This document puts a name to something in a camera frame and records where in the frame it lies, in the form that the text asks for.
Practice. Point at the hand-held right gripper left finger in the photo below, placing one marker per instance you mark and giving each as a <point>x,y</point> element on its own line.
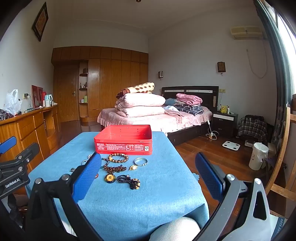
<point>86,178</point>

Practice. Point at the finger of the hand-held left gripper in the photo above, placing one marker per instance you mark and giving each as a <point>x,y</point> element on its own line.
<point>27,151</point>
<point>7,143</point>

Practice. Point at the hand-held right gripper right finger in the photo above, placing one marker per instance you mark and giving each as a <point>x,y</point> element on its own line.
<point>209,178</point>

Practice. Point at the red tin box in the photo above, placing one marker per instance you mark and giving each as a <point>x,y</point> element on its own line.
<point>123,141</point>

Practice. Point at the small silver charm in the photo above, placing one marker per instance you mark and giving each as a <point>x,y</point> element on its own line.
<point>72,170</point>

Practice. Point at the wooden dresser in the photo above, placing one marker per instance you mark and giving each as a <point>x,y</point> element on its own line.
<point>25,129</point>

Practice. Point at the white bathroom scale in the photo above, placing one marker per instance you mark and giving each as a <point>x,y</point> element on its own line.
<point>231,144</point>

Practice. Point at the white plastic bag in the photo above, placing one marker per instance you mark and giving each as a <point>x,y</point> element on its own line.
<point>12,103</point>

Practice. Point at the gold leaf pendant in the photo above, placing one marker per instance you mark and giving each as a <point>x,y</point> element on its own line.
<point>132,167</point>

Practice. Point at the dark wooden bed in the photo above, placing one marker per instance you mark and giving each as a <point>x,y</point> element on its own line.
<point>192,129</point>

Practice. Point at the white trash bin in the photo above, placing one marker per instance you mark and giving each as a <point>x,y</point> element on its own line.
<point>257,157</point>

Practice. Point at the light blue kettle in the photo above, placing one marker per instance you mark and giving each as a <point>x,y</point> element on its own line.
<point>48,100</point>

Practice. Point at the dark nightstand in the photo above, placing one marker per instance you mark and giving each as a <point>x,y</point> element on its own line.
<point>224,125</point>

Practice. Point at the silver bangle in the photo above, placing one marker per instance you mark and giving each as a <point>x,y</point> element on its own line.
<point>140,165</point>

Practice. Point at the red thermos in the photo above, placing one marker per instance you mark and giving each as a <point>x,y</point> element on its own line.
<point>44,98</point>

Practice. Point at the plaid bag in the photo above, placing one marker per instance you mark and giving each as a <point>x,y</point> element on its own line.
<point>252,129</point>

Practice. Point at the yellow plush toy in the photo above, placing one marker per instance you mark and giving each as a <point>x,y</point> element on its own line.
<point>223,109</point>

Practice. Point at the wooden door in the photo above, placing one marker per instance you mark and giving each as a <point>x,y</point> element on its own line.
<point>67,92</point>

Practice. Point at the plaid folded blanket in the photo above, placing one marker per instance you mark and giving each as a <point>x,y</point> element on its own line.
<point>189,109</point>

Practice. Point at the pink folded blanket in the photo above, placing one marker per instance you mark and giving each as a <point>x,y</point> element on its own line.
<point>188,98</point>

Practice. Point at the pink bedspread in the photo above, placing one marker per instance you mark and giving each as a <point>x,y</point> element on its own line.
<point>148,120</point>

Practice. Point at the pink folded quilt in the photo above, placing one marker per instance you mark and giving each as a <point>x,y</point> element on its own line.
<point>141,111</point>
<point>141,99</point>

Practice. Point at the patterned grey curtain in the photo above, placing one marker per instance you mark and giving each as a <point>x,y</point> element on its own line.
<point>280,125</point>

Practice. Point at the wooden wardrobe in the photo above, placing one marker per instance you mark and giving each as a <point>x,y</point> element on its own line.
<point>115,81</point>

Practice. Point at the spotted folded blanket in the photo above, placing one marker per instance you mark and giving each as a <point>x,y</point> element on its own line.
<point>141,87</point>

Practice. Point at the white air conditioner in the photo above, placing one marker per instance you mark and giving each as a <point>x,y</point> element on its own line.
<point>246,32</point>

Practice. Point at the red picture frame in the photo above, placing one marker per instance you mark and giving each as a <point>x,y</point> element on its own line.
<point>35,96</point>

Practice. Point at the wooden chair frame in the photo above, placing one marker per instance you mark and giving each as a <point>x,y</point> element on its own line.
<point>283,148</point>

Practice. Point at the wall socket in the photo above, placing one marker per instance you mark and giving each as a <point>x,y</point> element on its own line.
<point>222,90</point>

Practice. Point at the wooden wall lamp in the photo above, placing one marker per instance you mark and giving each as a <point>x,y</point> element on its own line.
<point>221,66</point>

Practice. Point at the dark wall lamp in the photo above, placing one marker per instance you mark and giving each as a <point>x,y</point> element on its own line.
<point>160,74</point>

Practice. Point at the framed wall picture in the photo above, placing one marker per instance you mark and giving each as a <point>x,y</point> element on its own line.
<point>40,22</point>

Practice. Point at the green window frame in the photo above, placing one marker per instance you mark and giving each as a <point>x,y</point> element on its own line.
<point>275,46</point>

